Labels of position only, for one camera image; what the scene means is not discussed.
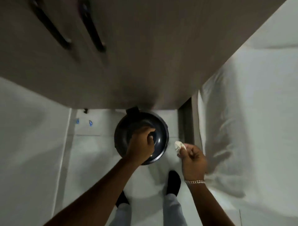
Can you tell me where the person's right hand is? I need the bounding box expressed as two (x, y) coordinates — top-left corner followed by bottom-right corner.
(177, 143), (208, 182)

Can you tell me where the person's left hand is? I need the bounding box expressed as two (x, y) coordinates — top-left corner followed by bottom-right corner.
(125, 127), (156, 166)

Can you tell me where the black round trash bin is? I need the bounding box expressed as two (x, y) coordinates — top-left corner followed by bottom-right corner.
(114, 107), (169, 166)

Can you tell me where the person's right forearm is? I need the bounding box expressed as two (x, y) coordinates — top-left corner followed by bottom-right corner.
(186, 181), (234, 226)

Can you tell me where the person's left forearm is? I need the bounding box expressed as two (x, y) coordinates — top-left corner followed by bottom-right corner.
(43, 156), (140, 226)

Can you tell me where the person's black right shoe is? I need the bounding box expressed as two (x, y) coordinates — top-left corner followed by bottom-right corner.
(166, 171), (182, 195)

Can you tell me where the person's black shoe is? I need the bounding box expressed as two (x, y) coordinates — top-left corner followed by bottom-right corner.
(166, 171), (182, 195)
(116, 190), (130, 208)

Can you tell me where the person's right grey trouser leg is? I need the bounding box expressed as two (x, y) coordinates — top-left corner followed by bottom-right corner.
(163, 193), (188, 226)

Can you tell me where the person's grey trouser leg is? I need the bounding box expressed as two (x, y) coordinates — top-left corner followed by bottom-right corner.
(163, 193), (188, 226)
(114, 203), (133, 226)

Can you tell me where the person's black left shoe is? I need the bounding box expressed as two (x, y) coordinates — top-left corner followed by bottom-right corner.
(116, 190), (130, 208)

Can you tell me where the brown wooden cabinet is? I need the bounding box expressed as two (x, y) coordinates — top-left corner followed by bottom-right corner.
(0, 0), (288, 110)

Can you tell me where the white bed sheet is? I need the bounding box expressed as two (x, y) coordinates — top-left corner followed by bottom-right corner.
(198, 0), (298, 226)

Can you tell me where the person's left grey trouser leg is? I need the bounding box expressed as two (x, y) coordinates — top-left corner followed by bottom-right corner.
(114, 203), (133, 226)

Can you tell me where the black cabinet handle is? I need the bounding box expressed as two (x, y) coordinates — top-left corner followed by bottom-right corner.
(78, 0), (107, 53)
(29, 0), (72, 50)

